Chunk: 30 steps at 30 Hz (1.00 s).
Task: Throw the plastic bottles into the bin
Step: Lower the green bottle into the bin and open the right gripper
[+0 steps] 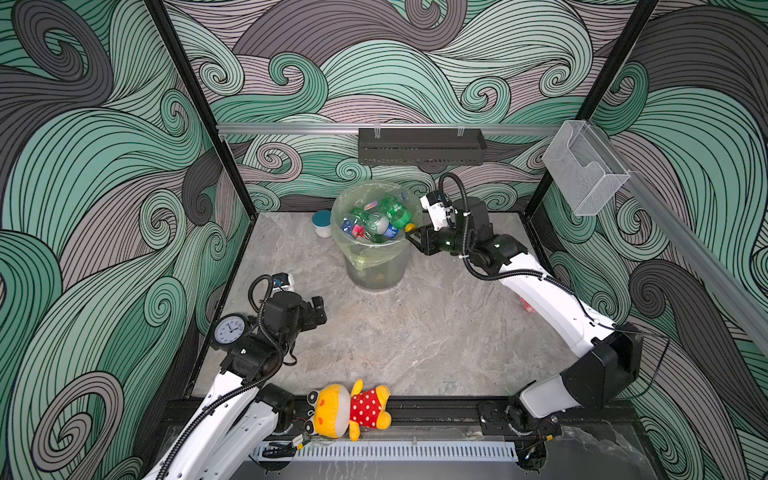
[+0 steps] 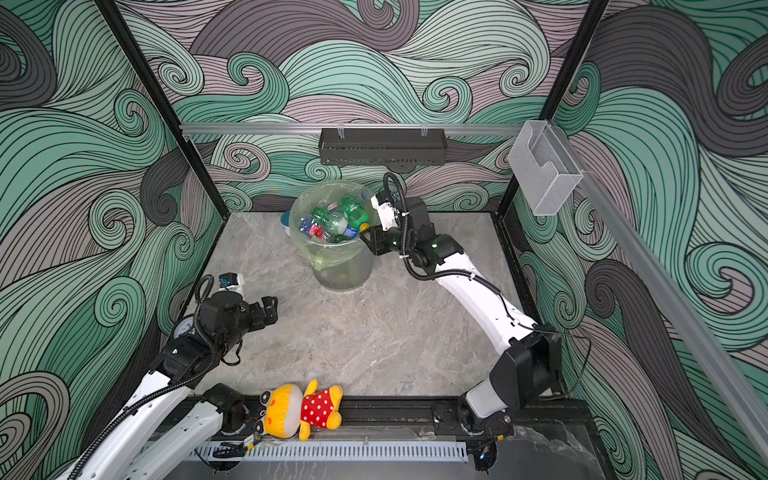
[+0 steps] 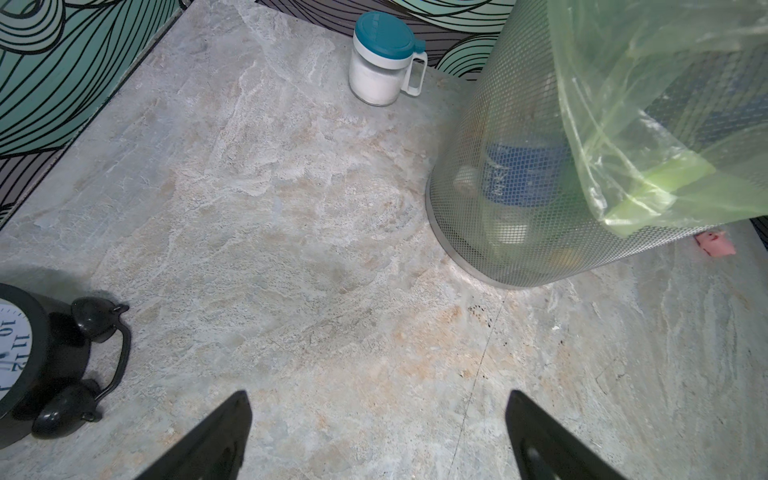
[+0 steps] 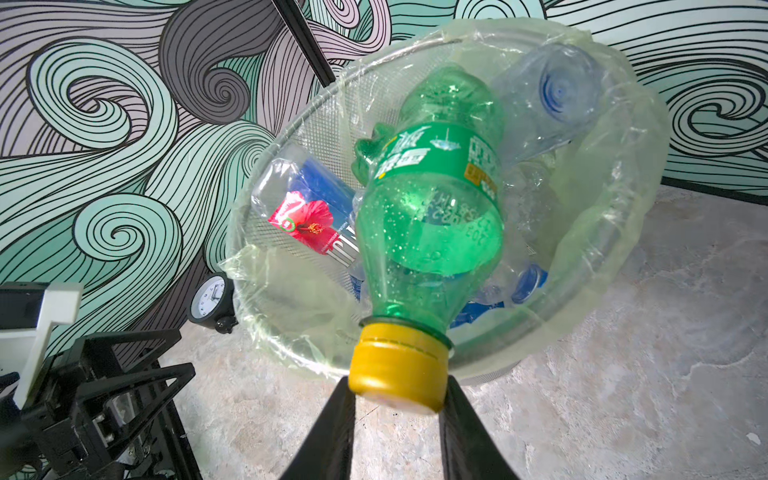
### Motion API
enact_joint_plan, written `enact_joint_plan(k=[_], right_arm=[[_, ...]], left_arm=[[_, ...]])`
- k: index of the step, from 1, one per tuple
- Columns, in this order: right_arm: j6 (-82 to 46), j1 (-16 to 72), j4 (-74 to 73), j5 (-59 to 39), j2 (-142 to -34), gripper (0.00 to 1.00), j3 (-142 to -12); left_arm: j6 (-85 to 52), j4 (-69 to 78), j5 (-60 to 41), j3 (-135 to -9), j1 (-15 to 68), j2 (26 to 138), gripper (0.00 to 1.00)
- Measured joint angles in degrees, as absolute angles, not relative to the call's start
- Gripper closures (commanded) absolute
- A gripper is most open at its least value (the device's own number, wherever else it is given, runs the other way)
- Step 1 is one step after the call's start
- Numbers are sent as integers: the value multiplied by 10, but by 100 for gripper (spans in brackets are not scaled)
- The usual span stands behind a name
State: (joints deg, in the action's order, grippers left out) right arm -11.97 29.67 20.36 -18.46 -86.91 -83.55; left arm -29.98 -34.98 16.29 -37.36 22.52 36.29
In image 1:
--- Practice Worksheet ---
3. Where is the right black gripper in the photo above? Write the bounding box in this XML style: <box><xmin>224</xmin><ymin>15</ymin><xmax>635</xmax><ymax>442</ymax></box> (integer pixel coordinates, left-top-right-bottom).
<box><xmin>408</xmin><ymin>219</ymin><xmax>480</xmax><ymax>257</ymax></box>

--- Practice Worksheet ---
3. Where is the green sprite bottle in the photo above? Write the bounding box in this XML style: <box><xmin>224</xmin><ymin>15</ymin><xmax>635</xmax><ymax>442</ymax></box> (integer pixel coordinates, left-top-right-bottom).
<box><xmin>379</xmin><ymin>194</ymin><xmax>413</xmax><ymax>230</ymax></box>

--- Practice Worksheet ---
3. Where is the clear bottle blue cap front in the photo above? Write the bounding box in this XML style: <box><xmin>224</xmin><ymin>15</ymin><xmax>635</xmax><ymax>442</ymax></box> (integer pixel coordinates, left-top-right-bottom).
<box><xmin>341</xmin><ymin>214</ymin><xmax>366</xmax><ymax>239</ymax></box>

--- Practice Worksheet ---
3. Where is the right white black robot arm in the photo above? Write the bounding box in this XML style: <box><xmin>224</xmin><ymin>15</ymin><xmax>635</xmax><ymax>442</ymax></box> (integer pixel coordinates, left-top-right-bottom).
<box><xmin>406</xmin><ymin>192</ymin><xmax>643</xmax><ymax>431</ymax></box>

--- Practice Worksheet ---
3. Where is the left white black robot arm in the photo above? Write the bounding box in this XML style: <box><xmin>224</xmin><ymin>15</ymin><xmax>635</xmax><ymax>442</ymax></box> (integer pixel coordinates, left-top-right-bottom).
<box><xmin>145</xmin><ymin>291</ymin><xmax>327</xmax><ymax>479</ymax></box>

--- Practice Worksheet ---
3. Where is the grey mesh waste bin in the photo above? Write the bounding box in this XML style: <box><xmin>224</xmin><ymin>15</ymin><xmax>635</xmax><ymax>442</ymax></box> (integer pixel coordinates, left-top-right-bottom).
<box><xmin>337</xmin><ymin>184</ymin><xmax>421</xmax><ymax>290</ymax></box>

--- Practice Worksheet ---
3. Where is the black alarm clock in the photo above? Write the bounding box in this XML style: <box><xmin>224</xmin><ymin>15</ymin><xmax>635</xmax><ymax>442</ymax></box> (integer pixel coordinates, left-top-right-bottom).
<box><xmin>211</xmin><ymin>313</ymin><xmax>250</xmax><ymax>350</ymax></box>

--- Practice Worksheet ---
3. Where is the pink small toy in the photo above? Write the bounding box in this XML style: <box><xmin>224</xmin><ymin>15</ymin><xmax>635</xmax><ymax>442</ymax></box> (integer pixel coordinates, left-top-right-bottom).
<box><xmin>520</xmin><ymin>298</ymin><xmax>535</xmax><ymax>313</ymax></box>

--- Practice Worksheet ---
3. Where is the white jar teal lid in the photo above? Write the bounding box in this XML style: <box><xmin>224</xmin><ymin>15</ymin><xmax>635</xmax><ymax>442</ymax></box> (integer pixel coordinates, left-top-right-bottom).
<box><xmin>311</xmin><ymin>210</ymin><xmax>332</xmax><ymax>239</ymax></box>

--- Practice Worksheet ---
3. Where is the yellow plush toy red dress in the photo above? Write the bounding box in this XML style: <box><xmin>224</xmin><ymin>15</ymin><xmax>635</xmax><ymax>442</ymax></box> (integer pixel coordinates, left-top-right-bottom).
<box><xmin>304</xmin><ymin>379</ymin><xmax>392</xmax><ymax>441</ymax></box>

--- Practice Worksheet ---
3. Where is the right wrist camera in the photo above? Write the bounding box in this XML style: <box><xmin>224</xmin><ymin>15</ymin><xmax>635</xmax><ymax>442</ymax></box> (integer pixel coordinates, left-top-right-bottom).
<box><xmin>420</xmin><ymin>191</ymin><xmax>450</xmax><ymax>231</ymax></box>

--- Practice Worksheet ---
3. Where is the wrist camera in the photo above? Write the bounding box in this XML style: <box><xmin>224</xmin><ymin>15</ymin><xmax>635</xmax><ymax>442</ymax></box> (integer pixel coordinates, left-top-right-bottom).
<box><xmin>271</xmin><ymin>272</ymin><xmax>294</xmax><ymax>291</ymax></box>
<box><xmin>420</xmin><ymin>191</ymin><xmax>450</xmax><ymax>231</ymax></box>

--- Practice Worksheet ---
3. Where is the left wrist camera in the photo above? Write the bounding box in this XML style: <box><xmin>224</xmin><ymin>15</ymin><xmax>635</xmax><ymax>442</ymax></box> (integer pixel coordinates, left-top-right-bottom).
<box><xmin>271</xmin><ymin>272</ymin><xmax>294</xmax><ymax>291</ymax></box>

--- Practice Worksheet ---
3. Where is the black wall shelf tray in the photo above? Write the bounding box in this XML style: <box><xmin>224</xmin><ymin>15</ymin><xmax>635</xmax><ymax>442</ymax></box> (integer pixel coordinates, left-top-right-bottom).
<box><xmin>357</xmin><ymin>129</ymin><xmax>488</xmax><ymax>167</ymax></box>

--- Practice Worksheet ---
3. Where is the clear acrylic wall holder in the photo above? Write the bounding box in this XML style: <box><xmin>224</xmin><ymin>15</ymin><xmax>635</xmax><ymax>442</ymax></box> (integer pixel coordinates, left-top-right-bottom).
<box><xmin>542</xmin><ymin>120</ymin><xmax>630</xmax><ymax>217</ymax></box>

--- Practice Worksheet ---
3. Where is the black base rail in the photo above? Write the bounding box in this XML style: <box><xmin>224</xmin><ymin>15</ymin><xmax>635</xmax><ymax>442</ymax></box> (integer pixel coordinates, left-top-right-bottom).
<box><xmin>161</xmin><ymin>395</ymin><xmax>637</xmax><ymax>439</ymax></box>

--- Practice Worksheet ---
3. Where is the white slotted cable duct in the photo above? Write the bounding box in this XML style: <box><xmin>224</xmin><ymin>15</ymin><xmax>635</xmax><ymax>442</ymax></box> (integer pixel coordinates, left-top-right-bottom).
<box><xmin>251</xmin><ymin>441</ymin><xmax>518</xmax><ymax>463</ymax></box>

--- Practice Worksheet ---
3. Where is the aluminium wall rail back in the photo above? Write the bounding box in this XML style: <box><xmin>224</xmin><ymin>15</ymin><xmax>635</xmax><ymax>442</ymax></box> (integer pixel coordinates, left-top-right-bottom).
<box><xmin>216</xmin><ymin>122</ymin><xmax>560</xmax><ymax>136</ymax></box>

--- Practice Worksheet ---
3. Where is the aluminium wall rail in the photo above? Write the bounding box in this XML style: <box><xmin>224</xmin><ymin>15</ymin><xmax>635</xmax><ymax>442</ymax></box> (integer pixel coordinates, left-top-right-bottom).
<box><xmin>216</xmin><ymin>122</ymin><xmax>560</xmax><ymax>136</ymax></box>
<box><xmin>590</xmin><ymin>125</ymin><xmax>767</xmax><ymax>353</ymax></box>

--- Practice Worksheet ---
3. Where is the aluminium wall rail right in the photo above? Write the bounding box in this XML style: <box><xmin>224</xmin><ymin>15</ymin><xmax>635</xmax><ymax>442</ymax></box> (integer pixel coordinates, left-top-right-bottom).
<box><xmin>590</xmin><ymin>125</ymin><xmax>767</xmax><ymax>353</ymax></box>

